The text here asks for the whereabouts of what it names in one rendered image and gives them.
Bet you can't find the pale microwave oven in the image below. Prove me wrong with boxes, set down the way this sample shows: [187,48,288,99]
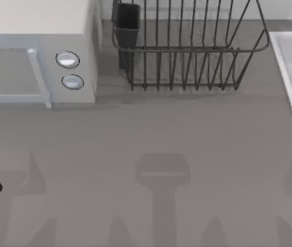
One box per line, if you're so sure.
[0,0,102,109]

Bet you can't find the black wire dish rack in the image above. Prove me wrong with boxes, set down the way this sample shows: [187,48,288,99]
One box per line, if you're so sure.
[111,0,270,92]

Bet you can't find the black cutlery holder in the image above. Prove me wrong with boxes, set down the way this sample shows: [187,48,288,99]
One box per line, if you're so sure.
[112,0,141,69]

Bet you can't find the microwave oven door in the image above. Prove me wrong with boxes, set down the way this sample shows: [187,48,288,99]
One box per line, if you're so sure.
[0,47,52,109]

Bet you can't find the round microwave knob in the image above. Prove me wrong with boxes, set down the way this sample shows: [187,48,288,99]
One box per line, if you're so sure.
[55,50,81,69]
[61,74,85,91]

